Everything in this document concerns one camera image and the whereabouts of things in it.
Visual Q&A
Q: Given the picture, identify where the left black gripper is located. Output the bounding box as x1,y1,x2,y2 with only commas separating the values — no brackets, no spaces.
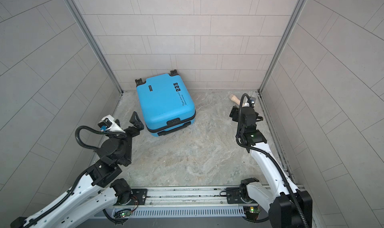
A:
115,112,144,165

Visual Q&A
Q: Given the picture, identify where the blue hard-shell suitcase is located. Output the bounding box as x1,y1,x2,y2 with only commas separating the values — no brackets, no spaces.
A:
135,70,196,137

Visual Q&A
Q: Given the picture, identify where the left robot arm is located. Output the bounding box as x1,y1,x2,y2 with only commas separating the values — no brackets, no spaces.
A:
10,112,144,228

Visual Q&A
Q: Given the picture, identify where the white ventilation grille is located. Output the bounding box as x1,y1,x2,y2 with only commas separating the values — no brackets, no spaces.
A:
131,207,246,219

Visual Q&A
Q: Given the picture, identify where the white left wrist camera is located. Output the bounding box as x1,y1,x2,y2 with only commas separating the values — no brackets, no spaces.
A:
98,115,123,133

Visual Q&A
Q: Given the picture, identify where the beige wooden handle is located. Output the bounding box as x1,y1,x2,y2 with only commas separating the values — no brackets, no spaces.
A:
229,94,241,106

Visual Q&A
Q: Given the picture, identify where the left circuit board with wires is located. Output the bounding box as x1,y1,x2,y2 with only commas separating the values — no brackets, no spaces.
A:
114,209,133,219

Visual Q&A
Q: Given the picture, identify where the circuit board with wires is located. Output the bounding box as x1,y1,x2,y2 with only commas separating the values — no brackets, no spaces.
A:
243,207,261,221
114,209,133,219

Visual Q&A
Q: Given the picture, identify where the aluminium mounting rail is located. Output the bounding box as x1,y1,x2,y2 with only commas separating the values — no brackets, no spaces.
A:
133,186,258,210

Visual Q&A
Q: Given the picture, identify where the right circuit board with wires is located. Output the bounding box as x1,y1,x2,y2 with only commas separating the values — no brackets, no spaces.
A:
243,207,261,221

